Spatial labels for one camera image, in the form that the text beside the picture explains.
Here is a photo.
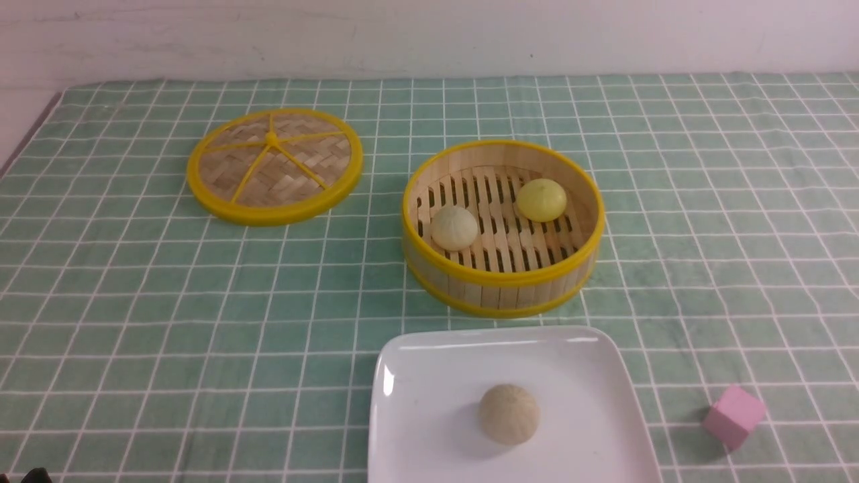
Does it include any beige steamed bun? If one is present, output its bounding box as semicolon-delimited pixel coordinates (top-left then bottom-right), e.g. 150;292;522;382
478;383;541;446

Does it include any white square plate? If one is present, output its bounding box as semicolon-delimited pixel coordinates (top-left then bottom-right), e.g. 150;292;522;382
367;326;662;482

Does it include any pink cube block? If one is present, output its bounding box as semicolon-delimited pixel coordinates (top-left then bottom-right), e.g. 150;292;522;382
702;385;766;451

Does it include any yellow bamboo steamer basket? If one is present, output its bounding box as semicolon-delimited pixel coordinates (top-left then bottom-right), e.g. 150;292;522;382
400;140;605;319

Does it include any yellow bamboo steamer lid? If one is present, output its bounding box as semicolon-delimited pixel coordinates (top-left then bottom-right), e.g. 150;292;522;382
185;108;364;226

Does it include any green checkered tablecloth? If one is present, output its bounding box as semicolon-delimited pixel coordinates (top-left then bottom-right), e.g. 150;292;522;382
1;72;858;482

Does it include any yellow steamed bun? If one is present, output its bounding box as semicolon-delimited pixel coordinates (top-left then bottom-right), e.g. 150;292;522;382
516;178;568;223

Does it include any white steamed bun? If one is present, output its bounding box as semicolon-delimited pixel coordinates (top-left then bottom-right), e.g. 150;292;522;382
429;205;481;252

